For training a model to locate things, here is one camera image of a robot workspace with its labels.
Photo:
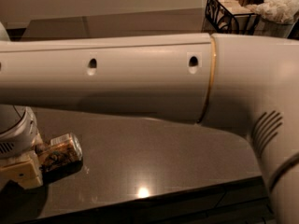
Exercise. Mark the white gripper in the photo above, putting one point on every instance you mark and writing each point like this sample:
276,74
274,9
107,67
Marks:
17,137

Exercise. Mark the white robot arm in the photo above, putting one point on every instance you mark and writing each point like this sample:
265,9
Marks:
242,84

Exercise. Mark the black wire napkin basket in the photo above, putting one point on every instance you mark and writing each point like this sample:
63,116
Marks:
229,17

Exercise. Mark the grey container with white packets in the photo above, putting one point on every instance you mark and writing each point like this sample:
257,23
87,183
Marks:
275,17

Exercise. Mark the orange soda can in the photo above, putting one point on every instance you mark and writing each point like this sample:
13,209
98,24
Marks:
58,152

